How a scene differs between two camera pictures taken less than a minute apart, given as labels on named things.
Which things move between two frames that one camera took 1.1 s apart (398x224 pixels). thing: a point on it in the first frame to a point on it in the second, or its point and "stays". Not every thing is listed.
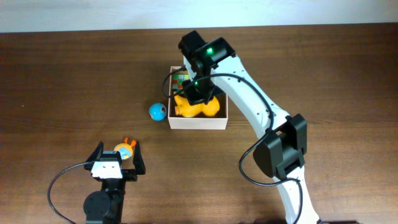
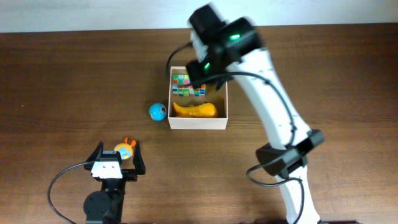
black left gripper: x=131 y=174 stays
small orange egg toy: x=125 y=149 stays
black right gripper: x=193 y=95 to x=221 y=82
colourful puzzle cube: x=178 y=80 stays
